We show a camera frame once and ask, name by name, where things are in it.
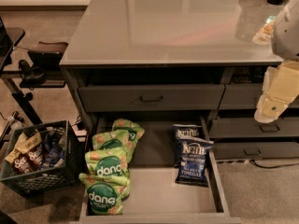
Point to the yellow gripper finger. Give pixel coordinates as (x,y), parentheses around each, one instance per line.
(268,110)

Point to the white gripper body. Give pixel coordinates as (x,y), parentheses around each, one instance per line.
(287,36)

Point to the blue kettle chip bag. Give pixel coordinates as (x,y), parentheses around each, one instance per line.
(193,153)
(180,130)

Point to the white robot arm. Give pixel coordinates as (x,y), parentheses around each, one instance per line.
(282,33)

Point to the grey top right drawer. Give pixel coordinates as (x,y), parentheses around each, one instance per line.
(241,96)

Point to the grey bottom right drawer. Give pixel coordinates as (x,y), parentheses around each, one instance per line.
(255,150)

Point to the grey middle right drawer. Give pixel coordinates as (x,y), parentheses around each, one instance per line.
(250,128)

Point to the rear green Dang chip bag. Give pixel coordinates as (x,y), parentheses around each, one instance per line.
(135,133)

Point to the green dang chip bag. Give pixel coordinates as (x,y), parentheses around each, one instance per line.
(105,193)
(107,162)
(135,133)
(109,140)

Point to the grey counter cabinet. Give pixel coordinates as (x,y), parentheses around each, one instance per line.
(163,42)

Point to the open grey middle drawer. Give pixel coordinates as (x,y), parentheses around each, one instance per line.
(155,197)

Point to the grey top left drawer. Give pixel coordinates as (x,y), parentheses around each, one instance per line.
(151,97)

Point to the front green Dang chip bag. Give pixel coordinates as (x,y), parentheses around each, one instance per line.
(105,193)

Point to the yellow snack bag in crate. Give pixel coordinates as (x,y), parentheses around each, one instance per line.
(24,145)

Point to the red brown snack bag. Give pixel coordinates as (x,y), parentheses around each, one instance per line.
(28,162)

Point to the blue snack bags in crate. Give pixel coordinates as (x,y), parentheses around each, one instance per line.
(54,149)

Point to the dark green plastic crate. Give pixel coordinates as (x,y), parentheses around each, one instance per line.
(43,181)

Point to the black tool on shelf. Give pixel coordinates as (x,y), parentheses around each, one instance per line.
(31,74)

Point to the black desk frame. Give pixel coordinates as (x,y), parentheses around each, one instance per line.
(9,41)

